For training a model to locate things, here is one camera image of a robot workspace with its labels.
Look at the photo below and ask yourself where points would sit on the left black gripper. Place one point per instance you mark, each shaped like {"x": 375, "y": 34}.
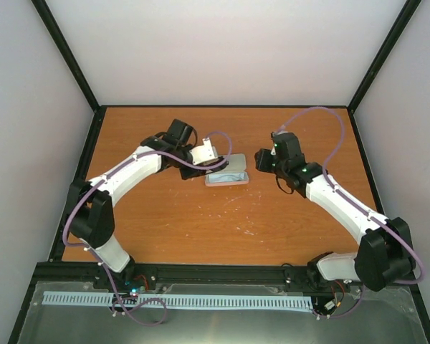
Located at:
{"x": 187, "y": 173}

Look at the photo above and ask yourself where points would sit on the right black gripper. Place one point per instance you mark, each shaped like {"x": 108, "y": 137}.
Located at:
{"x": 261, "y": 163}

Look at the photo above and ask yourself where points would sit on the pink glasses case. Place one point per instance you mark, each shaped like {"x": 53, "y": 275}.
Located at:
{"x": 237, "y": 164}

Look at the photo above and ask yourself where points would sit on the light blue cleaning cloth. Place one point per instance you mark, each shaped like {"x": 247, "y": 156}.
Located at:
{"x": 227, "y": 178}

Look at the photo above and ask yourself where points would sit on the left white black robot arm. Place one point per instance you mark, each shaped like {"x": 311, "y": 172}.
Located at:
{"x": 89, "y": 207}

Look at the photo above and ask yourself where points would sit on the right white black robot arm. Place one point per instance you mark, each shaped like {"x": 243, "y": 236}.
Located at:
{"x": 385, "y": 252}

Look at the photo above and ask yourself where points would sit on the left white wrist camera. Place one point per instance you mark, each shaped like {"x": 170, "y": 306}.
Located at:
{"x": 204, "y": 153}

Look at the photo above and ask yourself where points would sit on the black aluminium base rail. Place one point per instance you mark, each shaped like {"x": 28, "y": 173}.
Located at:
{"x": 151, "y": 276}

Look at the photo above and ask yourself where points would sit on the light blue slotted cable duct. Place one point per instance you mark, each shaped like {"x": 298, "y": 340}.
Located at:
{"x": 182, "y": 302}

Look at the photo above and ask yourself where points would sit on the left black frame post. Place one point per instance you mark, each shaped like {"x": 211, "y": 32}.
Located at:
{"x": 65, "y": 51}

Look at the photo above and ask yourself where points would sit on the black frame post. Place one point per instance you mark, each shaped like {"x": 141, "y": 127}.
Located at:
{"x": 65, "y": 51}
{"x": 401, "y": 22}

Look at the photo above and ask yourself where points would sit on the right black frame post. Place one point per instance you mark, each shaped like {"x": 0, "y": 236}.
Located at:
{"x": 401, "y": 22}

